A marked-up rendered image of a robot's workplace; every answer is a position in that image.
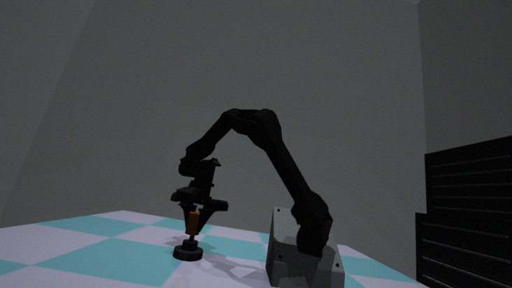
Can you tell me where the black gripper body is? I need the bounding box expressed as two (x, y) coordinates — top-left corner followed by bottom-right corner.
(171, 178), (228, 211)

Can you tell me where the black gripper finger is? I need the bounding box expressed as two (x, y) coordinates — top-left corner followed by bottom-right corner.
(179, 204), (197, 227)
(197, 208), (217, 232)

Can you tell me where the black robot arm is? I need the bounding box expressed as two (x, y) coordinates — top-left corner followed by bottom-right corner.
(176, 108), (333, 258)

